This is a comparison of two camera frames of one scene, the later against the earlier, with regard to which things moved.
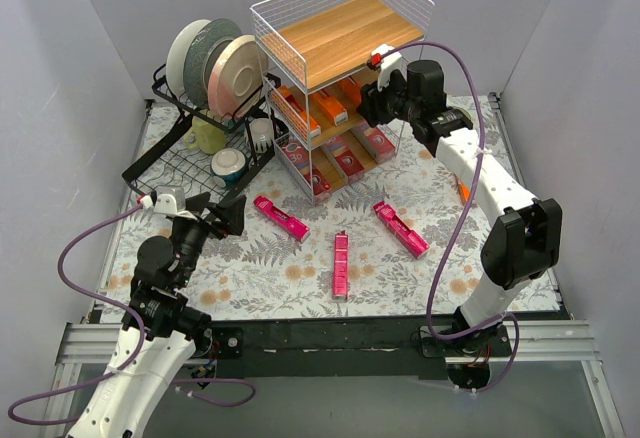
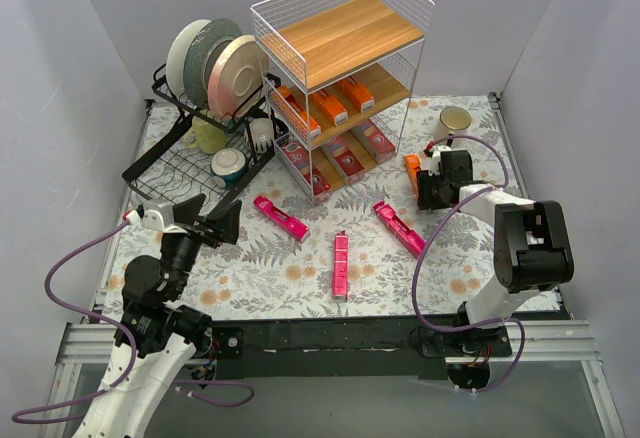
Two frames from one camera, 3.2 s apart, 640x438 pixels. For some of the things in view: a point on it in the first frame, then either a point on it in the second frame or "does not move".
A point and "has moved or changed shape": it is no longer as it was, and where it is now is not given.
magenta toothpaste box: (340, 265) does not move
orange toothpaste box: (464, 192) has moved or changed shape
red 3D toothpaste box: (344, 157) does not move
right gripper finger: (371, 104) to (426, 189)
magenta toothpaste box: (281, 220) does not move
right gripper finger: (380, 108) to (442, 196)
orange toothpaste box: (309, 125) does not move
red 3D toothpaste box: (299, 154) does not move
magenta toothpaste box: (400, 231) does not move
